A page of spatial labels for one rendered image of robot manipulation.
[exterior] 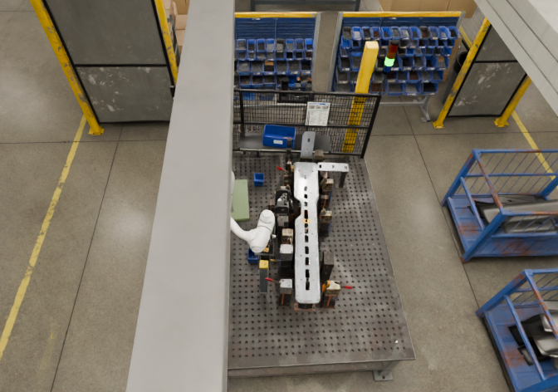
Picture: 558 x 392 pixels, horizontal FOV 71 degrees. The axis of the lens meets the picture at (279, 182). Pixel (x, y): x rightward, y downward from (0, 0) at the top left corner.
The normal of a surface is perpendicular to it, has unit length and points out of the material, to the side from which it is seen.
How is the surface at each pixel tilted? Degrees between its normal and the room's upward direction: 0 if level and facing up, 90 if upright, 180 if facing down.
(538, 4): 0
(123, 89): 90
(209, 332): 0
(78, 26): 90
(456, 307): 0
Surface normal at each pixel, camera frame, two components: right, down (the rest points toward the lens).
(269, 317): 0.03, -0.62
